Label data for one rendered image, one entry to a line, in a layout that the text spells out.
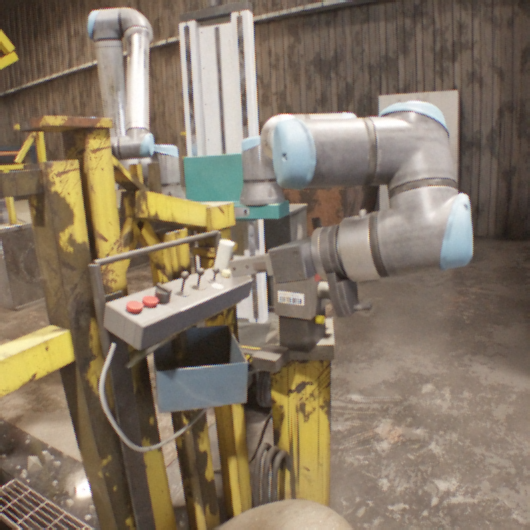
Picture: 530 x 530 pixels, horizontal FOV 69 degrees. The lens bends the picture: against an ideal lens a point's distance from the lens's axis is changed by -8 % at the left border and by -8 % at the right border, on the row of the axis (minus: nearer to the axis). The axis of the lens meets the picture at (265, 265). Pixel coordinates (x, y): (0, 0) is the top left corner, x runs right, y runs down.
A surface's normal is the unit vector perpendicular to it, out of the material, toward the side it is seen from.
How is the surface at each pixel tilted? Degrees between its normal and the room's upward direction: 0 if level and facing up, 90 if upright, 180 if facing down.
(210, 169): 90
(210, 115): 90
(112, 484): 90
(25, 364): 90
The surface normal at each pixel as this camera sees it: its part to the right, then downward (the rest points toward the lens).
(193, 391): 0.29, 0.29
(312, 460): -0.12, 0.25
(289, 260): -0.48, 0.18
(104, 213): 0.88, 0.07
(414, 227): -0.53, -0.12
